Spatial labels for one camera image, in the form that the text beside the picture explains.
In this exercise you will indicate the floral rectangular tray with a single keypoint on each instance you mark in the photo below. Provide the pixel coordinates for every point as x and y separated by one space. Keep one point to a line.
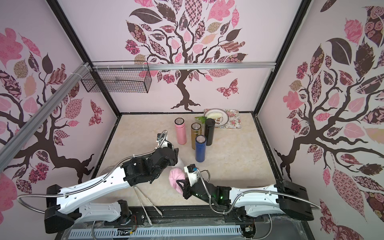
234 120

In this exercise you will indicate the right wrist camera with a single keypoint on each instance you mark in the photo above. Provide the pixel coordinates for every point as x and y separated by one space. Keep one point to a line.
192 174

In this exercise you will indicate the white round plate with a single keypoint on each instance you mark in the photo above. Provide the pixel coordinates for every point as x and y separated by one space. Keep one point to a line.
221 121

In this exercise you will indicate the blue thermos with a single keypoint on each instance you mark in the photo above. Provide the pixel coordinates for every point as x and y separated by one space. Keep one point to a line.
200 148

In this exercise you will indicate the white slotted cable duct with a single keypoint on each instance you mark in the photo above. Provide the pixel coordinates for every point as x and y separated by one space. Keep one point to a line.
151 233

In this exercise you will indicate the toy napa cabbage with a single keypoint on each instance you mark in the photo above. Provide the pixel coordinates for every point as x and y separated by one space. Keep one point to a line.
214 115

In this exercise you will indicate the round glass coaster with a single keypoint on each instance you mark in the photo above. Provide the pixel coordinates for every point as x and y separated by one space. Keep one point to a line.
107 172

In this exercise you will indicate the diagonal aluminium left bar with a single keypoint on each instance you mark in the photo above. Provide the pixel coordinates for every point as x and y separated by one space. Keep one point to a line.
9 151

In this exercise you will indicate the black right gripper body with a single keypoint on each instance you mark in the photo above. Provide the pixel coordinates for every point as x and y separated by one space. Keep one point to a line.
186 186

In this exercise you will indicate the pink thermos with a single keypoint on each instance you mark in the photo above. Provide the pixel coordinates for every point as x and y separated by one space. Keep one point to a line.
181 131

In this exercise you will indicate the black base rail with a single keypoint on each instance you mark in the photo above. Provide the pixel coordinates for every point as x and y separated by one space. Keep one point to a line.
274 227

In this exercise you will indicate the white thermos black lid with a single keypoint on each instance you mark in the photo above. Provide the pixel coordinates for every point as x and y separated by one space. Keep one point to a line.
180 164

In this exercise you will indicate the pink towel cloth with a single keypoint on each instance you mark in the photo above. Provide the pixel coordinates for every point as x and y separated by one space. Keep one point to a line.
176 174

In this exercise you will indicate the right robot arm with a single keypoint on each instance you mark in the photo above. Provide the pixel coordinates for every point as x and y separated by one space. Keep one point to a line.
282 198

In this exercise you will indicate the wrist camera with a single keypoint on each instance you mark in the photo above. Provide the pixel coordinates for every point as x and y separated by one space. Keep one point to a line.
192 174
163 142

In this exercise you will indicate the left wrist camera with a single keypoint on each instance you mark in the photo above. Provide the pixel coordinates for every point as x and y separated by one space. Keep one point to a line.
163 142

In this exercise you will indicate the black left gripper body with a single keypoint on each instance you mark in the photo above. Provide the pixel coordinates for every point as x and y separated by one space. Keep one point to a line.
169 154

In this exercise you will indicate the gold thermos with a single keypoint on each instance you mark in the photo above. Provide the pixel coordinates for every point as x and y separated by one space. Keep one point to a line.
196 130

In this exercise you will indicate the metal tongs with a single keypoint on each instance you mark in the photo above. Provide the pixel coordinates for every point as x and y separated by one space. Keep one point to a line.
143 201

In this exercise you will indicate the black wire basket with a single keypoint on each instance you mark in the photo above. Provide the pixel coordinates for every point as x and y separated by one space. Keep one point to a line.
118 77

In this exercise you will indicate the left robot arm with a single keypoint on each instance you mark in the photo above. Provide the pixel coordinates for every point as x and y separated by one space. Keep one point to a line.
68 206

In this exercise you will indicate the horizontal aluminium back bar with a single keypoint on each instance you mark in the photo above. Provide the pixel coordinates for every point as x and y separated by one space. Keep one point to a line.
200 66

